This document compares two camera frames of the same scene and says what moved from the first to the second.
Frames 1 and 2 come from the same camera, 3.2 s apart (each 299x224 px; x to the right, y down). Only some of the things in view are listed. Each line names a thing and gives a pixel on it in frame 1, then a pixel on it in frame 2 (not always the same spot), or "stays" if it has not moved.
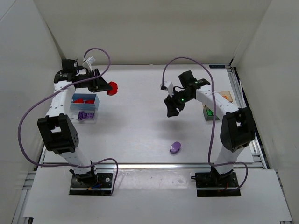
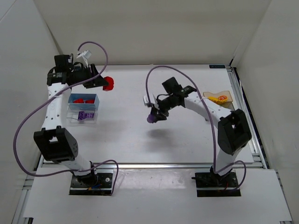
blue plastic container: [84, 101] stays
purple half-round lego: [174, 147] to [151, 118]
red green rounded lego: [91, 101] stays
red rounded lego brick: [79, 100] stays
